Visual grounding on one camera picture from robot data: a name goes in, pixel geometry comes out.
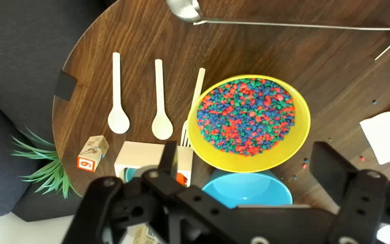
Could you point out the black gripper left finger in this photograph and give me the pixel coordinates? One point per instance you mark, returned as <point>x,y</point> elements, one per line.
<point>114,203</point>

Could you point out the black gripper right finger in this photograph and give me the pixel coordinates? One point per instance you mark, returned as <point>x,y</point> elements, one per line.
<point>362,198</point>

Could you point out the loose red cereal piece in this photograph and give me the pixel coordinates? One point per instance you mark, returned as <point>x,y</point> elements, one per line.
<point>304,165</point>
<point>362,158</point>

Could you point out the yellow bowl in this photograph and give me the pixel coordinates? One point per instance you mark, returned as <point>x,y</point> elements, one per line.
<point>204,149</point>

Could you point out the blue bowl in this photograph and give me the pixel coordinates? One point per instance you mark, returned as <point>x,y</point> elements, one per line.
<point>250,189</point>

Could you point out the colourful cereal heap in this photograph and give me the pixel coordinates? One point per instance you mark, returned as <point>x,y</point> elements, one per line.
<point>244,115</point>

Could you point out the green spiky plant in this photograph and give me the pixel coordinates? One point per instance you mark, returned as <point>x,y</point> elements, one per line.
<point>51,173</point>

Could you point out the white paper napkin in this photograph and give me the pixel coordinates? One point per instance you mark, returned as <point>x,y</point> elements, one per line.
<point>389,132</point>

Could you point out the white plastic spoon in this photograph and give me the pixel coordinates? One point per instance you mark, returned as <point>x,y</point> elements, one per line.
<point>118,119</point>
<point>162,126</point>

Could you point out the black tape patch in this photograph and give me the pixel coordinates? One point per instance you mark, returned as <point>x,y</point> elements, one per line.
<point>66,85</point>

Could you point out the white plastic fork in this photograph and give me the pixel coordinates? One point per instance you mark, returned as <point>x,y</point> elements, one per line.
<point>197,89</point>

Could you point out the dark grey sofa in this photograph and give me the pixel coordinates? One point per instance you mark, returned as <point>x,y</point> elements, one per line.
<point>19,67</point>

